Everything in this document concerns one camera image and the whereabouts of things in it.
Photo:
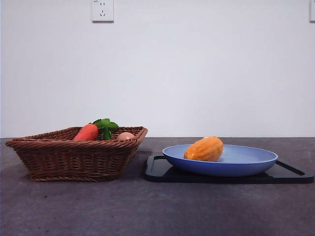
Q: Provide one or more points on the blue round plate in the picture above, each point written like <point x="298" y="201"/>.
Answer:
<point x="236" y="162"/>

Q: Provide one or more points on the brown wicker basket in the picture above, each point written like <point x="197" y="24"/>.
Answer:
<point x="73" y="157"/>

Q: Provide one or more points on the brown egg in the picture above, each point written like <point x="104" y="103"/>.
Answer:
<point x="125" y="136"/>

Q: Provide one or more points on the black rectangular tray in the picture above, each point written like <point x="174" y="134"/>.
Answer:
<point x="160" y="174"/>

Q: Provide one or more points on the orange carrot with green leaves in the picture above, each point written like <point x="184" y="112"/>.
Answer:
<point x="86" y="132"/>

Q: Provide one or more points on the white wall socket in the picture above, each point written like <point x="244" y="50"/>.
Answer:
<point x="103" y="11"/>

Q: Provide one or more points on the white wall plate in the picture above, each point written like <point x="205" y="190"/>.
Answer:
<point x="312" y="11"/>

